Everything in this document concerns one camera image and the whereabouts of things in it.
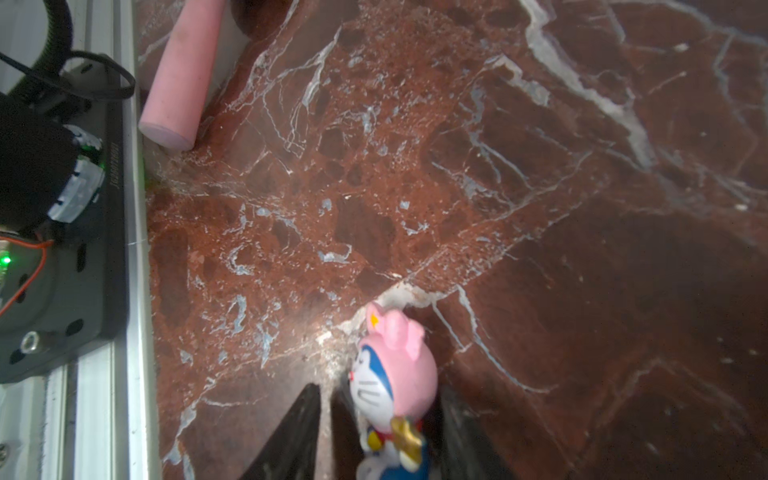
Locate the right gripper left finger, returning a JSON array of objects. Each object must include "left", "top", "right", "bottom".
[{"left": 241, "top": 383, "right": 321, "bottom": 480}]

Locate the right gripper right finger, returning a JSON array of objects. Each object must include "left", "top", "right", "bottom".
[{"left": 439, "top": 386, "right": 517, "bottom": 480}]

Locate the pink Doraemon figure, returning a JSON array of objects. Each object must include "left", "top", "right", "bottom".
[{"left": 349, "top": 302, "right": 438, "bottom": 479}]

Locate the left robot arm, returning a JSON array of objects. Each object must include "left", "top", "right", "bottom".
[{"left": 1, "top": 1, "right": 136, "bottom": 240}]

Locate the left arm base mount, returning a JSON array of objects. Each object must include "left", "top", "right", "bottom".
[{"left": 0, "top": 59, "right": 130, "bottom": 385}]

